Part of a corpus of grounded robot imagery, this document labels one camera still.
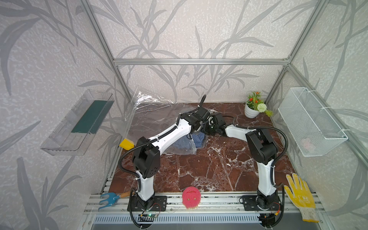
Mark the blue checked shirt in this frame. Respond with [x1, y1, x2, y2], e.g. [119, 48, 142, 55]
[166, 132, 208, 155]

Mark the clear vacuum bag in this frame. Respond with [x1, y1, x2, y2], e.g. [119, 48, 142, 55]
[118, 87, 197, 143]

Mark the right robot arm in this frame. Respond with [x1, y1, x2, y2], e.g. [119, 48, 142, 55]
[201, 113, 288, 210]

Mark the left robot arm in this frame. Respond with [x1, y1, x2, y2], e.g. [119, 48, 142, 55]
[118, 95, 209, 211]

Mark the potted flower plant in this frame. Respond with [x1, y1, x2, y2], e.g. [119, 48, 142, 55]
[244, 92, 274, 118]

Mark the yellow scraper tool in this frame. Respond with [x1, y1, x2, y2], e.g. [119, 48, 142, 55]
[119, 139, 135, 150]

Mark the pink round sponge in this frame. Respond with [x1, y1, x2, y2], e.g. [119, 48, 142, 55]
[182, 186, 201, 209]

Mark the small circuit board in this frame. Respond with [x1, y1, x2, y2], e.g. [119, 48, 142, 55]
[139, 213, 160, 222]

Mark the yellow work glove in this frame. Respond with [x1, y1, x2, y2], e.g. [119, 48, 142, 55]
[284, 173, 319, 223]

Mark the blue plastic clip tool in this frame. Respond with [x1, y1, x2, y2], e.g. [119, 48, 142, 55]
[98, 192, 120, 211]

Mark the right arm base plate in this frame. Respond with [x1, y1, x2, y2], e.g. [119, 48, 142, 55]
[239, 195, 282, 213]

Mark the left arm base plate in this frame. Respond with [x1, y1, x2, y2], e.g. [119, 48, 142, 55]
[127, 195, 167, 212]

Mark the white wire basket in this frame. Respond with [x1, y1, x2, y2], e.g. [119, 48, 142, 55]
[278, 87, 348, 157]

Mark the clear plastic wall shelf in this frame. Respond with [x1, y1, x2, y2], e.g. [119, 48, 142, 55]
[40, 90, 115, 156]

